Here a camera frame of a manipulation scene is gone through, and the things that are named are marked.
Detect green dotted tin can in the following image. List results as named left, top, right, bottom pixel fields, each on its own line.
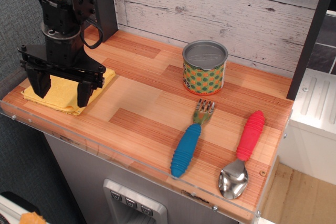
left=182, top=40, right=228, bottom=95

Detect dark left shelf post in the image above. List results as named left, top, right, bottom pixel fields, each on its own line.
left=95, top=0, right=118, bottom=42

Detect silver dispenser button panel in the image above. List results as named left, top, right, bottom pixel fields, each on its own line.
left=103, top=179, right=168, bottom=223

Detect white toy sink counter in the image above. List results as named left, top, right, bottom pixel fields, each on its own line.
left=278, top=10, right=335, bottom=184

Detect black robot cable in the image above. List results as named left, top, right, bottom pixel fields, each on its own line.
left=79, top=18, right=104, bottom=50

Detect clear acrylic edge guard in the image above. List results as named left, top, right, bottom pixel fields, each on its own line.
left=1, top=99, right=258, bottom=223

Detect grey cabinet front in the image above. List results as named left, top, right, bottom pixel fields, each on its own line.
left=43, top=133, right=242, bottom=224

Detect yellow folded towel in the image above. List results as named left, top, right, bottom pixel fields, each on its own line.
left=21, top=68, right=117, bottom=116

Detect red handled spoon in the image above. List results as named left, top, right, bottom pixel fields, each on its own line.
left=218, top=110, right=265, bottom=200

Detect blue handled fork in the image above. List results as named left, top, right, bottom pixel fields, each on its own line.
left=170, top=99, right=215, bottom=177

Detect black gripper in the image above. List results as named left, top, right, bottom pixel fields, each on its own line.
left=18, top=37, right=106, bottom=108

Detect dark right shelf post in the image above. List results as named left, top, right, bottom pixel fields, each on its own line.
left=286, top=0, right=331, bottom=101

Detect dark shelf post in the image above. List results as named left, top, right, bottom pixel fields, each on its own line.
left=95, top=0, right=118, bottom=42
left=286, top=0, right=331, bottom=101

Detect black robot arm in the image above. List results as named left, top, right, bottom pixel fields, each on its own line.
left=18, top=0, right=106, bottom=108

